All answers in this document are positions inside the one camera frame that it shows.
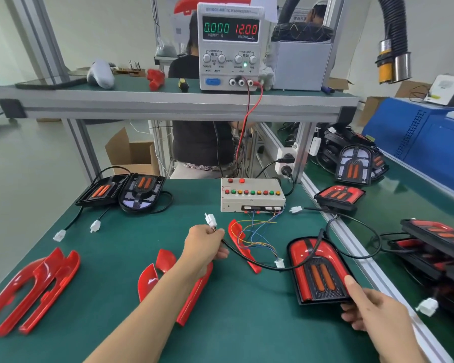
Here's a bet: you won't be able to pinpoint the black fume hose metal nozzle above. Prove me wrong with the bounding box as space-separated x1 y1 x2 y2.
375 0 412 85

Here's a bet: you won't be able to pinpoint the white handheld controller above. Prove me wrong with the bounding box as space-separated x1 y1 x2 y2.
86 59 116 90

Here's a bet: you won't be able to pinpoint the black under-shelf cable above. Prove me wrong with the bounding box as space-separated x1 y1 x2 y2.
212 122 226 179

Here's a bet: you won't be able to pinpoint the black cable white connector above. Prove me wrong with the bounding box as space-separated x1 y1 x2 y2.
90 206 112 234
289 205 382 260
204 212 326 273
53 206 84 243

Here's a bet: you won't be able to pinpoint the black tail light orange bars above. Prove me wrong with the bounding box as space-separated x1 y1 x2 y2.
75 174 131 208

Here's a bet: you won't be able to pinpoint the pile of black tail lights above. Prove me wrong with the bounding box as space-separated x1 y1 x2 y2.
317 126 390 182

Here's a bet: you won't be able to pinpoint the beige test control box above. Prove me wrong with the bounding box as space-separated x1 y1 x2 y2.
220 177 287 214

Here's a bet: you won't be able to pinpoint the red lead wire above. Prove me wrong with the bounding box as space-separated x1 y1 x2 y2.
235 81 264 163

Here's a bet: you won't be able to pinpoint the person's left forearm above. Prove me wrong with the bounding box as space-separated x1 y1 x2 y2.
84 257 212 363

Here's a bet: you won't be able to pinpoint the white desktop device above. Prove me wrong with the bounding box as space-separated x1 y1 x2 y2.
428 74 454 107

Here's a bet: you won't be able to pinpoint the open cardboard box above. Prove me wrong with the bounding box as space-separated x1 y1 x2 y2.
105 127 160 176

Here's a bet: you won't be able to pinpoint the person's left hand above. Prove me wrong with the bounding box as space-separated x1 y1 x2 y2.
181 224 230 279

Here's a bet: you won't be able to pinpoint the blue machine cabinet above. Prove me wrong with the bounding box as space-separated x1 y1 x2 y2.
361 96 454 199

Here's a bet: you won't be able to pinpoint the black corrugated hose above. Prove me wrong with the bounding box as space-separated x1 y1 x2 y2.
278 0 305 24

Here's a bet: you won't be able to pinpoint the person's right forearm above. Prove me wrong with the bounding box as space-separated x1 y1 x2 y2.
375 329 433 363

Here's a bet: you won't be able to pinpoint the white power socket strip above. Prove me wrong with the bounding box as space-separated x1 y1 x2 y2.
274 147 298 180

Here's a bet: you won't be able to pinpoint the black mesh bundle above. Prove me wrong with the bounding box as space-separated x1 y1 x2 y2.
271 21 334 43

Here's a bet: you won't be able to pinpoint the coloured wire bundle with connector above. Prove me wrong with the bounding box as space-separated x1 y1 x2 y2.
236 209 287 269

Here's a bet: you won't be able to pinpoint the red forked lamp cover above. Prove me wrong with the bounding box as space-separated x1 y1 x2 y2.
19 250 81 335
0 247 66 338
137 249 215 327

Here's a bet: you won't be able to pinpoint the grey metal box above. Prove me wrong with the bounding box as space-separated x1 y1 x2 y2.
271 40 333 92

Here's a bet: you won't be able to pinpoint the grey cloth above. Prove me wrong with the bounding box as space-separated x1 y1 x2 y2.
258 66 276 90

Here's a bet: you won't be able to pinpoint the red plastic part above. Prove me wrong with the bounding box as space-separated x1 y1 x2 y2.
147 69 166 91

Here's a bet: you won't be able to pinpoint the person's right hand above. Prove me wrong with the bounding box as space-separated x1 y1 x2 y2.
340 276 424 350

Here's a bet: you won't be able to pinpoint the narrow red plastic trim strip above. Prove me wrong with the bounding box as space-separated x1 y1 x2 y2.
229 219 263 275

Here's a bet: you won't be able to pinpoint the black tail light grey lens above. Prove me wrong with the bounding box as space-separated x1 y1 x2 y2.
334 145 374 186
118 172 166 214

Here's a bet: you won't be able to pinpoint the aluminium workbench shelf frame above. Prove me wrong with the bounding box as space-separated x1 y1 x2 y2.
0 0 361 184

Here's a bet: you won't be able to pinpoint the white plug connector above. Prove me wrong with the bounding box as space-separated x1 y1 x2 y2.
415 297 439 317

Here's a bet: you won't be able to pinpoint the white bench power supply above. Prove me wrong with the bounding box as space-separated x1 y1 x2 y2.
197 2 265 91

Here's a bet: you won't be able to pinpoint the brown cardboard box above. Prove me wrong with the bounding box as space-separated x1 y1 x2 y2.
357 96 390 127
394 80 432 100
327 77 355 92

